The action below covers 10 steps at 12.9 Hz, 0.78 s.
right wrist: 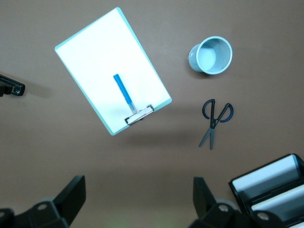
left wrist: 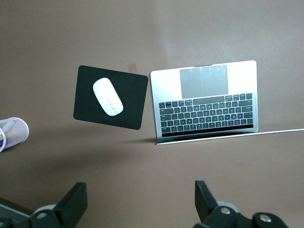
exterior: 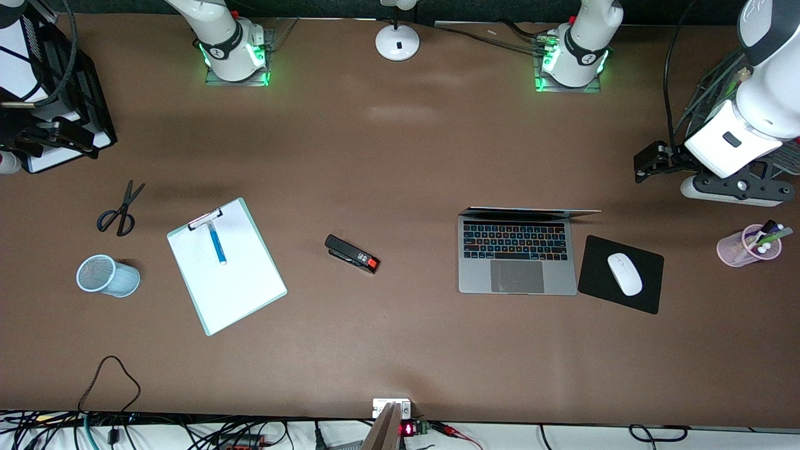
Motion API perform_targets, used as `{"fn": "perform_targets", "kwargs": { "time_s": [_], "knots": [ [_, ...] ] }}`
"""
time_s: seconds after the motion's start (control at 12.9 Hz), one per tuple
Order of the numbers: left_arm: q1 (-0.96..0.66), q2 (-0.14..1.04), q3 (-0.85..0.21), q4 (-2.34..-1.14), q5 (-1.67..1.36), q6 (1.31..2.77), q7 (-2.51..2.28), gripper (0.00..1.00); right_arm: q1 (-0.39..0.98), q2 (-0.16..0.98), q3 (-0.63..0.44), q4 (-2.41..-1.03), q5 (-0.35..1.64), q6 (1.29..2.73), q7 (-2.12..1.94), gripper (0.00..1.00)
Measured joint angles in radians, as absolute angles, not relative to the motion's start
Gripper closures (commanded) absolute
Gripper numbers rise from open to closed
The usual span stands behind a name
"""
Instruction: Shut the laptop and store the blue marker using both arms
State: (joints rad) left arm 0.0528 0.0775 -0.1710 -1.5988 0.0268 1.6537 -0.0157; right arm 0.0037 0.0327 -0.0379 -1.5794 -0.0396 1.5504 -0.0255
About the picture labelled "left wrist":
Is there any grey metal mesh tray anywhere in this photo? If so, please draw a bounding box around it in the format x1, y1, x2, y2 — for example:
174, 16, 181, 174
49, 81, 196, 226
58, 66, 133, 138
0, 197, 32, 228

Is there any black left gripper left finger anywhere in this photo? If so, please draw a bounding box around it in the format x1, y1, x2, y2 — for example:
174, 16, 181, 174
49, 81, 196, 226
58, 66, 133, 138
29, 182, 88, 228

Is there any black mouse pad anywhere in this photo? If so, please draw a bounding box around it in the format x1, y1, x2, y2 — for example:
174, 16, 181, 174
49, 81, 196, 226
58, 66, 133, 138
73, 65, 149, 131

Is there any pink mesh pen cup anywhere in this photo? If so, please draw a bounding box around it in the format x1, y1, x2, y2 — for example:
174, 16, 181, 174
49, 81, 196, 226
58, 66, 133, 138
0, 116, 29, 152

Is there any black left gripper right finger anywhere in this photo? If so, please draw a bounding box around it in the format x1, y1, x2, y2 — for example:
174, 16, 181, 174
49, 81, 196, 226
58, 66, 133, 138
193, 180, 288, 228

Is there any white computer mouse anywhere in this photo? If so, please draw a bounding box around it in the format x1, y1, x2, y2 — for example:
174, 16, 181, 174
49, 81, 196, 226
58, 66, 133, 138
92, 77, 124, 116

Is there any silver laptop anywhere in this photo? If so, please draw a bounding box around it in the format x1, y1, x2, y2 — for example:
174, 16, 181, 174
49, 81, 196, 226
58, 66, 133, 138
150, 60, 304, 145

